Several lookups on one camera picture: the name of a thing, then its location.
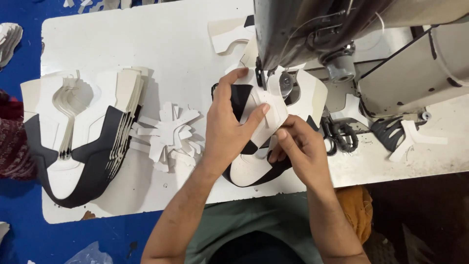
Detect person's left hand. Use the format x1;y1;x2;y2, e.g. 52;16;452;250
202;67;271;169

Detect person's right hand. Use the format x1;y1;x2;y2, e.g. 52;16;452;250
268;114;333;191

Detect white shoe strip piece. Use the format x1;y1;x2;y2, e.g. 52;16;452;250
253;89;290;137

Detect black scissors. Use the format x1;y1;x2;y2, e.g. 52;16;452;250
320;106;360;156

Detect pile of white cut pieces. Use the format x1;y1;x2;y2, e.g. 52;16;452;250
129;102;204;173

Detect white angular shoe piece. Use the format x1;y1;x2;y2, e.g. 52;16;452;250
330;94;372;129

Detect orange cloth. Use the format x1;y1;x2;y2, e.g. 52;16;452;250
335;186;373;245

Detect white work board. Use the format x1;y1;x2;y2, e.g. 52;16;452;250
40;0;469;224

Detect black and white shoe piece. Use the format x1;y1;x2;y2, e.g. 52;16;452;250
371;117;448;163

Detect white curved shoe panel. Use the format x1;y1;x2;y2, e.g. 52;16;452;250
208;15;256;55

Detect person's green shirt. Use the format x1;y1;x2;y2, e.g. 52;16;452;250
184;191;325;264

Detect industrial sewing machine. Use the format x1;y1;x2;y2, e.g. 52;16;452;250
254;0;469;119

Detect stack of shoe uppers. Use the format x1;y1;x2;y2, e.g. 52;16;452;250
20;67;150;209

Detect clear plastic bag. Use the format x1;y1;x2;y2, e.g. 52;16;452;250
64;241;114;264

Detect maroon patterned cloth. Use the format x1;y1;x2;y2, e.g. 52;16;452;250
0;90;37;181

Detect stack of white pieces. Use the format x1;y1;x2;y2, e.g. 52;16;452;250
0;23;23;69

